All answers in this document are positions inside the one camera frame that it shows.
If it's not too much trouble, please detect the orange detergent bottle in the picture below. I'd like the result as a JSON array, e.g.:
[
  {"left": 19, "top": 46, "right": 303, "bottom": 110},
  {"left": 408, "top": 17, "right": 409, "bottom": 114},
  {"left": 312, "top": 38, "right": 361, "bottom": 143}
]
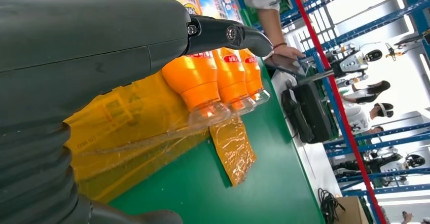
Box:
[
  {"left": 214, "top": 0, "right": 271, "bottom": 106},
  {"left": 193, "top": 0, "right": 258, "bottom": 117},
  {"left": 131, "top": 0, "right": 232, "bottom": 127}
]

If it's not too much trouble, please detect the black tablet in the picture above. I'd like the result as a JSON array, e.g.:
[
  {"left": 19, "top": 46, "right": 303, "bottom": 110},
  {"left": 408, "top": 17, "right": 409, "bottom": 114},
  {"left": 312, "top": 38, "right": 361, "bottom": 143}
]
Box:
[{"left": 263, "top": 54, "right": 309, "bottom": 78}]

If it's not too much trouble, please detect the white humanoid robot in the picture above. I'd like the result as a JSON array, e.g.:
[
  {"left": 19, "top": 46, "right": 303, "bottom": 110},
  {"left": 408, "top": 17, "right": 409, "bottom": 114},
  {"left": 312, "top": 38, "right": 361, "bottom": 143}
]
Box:
[{"left": 325, "top": 42, "right": 384, "bottom": 84}]

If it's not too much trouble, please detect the black carrying case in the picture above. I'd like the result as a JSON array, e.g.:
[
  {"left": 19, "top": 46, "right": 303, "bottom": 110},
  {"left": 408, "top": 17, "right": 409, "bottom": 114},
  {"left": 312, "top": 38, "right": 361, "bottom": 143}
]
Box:
[{"left": 291, "top": 81, "right": 334, "bottom": 145}]

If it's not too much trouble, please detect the black handheld controller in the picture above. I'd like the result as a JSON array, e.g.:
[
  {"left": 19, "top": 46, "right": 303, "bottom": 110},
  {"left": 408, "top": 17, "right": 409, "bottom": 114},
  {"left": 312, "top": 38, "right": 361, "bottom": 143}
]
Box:
[{"left": 280, "top": 88, "right": 315, "bottom": 144}]

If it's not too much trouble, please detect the red metal pole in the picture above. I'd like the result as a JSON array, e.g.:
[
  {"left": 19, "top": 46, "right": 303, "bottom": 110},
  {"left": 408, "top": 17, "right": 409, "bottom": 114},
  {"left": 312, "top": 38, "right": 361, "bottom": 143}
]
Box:
[{"left": 289, "top": 0, "right": 387, "bottom": 224}]

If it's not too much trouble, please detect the green plastic crate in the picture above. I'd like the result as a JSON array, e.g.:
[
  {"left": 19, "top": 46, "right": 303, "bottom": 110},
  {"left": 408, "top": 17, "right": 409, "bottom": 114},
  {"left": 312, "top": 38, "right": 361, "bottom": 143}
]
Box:
[{"left": 304, "top": 64, "right": 341, "bottom": 141}]

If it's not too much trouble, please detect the blue metal rack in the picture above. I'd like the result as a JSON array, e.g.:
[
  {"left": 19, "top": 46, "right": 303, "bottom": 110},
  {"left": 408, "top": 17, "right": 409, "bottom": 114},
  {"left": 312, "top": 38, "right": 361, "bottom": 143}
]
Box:
[{"left": 235, "top": 0, "right": 430, "bottom": 224}]

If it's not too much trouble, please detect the yellow taped cardboard sheet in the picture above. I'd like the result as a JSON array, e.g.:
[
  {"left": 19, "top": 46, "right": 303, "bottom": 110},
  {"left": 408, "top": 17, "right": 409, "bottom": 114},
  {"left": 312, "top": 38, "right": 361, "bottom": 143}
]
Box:
[{"left": 63, "top": 0, "right": 258, "bottom": 204}]

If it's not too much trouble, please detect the white table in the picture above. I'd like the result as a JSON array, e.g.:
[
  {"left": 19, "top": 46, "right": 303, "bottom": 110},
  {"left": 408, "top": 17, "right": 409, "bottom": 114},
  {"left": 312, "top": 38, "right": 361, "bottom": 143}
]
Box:
[{"left": 269, "top": 68, "right": 344, "bottom": 204}]

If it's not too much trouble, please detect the brown cardboard box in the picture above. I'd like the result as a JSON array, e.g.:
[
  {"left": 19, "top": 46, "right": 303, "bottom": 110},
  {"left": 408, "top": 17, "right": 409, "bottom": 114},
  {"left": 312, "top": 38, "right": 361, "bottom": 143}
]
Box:
[{"left": 331, "top": 195, "right": 370, "bottom": 224}]

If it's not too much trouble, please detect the black cable bundle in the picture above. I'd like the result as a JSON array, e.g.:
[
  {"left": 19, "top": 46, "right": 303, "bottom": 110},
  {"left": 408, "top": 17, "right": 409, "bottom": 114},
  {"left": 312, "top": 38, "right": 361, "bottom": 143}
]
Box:
[{"left": 317, "top": 188, "right": 347, "bottom": 224}]

